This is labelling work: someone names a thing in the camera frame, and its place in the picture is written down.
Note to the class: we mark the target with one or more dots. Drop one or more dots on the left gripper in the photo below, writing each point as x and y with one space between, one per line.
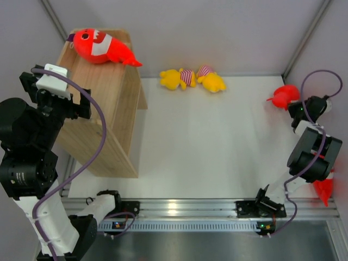
73 111

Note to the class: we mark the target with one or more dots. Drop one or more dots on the red shark plush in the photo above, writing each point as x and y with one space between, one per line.
324 188
99 47
284 95

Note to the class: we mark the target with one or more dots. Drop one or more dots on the yellow bear plush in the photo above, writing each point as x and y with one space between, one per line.
183 78
210 80

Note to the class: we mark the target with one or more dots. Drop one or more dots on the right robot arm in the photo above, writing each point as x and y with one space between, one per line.
311 160

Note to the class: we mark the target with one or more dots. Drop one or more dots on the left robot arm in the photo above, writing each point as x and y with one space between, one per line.
28 168

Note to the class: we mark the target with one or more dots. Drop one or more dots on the wooden shelf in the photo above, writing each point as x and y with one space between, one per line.
118 91

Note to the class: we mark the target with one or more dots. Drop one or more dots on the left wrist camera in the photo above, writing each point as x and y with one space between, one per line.
52 84

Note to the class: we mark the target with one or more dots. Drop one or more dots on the left aluminium corner post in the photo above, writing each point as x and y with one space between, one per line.
57 24

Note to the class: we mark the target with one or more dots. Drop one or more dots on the aluminium corner post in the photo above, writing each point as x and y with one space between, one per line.
306 37
57 24

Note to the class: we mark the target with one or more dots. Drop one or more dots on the grey slotted cable duct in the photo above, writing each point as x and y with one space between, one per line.
179 226

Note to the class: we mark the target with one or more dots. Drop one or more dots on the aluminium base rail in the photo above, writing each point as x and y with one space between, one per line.
307 209

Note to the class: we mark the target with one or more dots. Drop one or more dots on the right aluminium corner post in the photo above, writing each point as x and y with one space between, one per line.
306 37

